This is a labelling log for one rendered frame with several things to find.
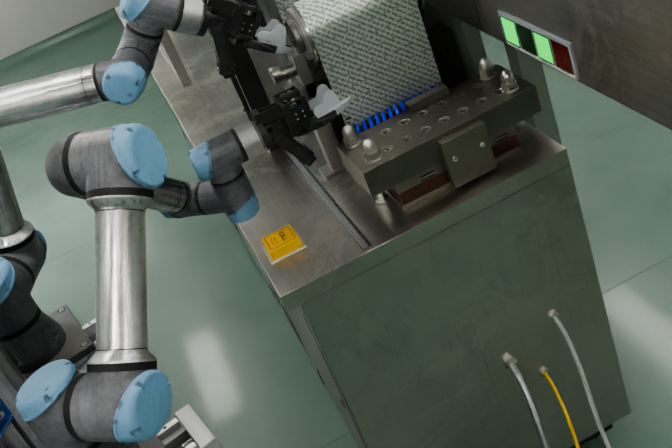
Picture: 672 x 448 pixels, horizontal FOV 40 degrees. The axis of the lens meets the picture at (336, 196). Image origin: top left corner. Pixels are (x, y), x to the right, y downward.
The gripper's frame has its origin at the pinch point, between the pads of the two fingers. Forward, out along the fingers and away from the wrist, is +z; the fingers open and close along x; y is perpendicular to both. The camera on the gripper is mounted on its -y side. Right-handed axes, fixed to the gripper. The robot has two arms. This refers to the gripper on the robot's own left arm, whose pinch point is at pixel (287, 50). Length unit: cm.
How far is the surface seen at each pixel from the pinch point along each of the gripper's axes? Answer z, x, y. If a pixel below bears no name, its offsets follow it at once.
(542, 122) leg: 74, 6, -3
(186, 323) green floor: 37, 111, -130
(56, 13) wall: 21, 550, -117
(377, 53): 17.1, -6.5, 5.4
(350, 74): 12.7, -6.5, -0.3
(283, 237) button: 5.2, -16.6, -35.2
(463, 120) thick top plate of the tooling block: 30.8, -25.6, -0.1
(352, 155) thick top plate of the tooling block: 13.7, -17.6, -14.4
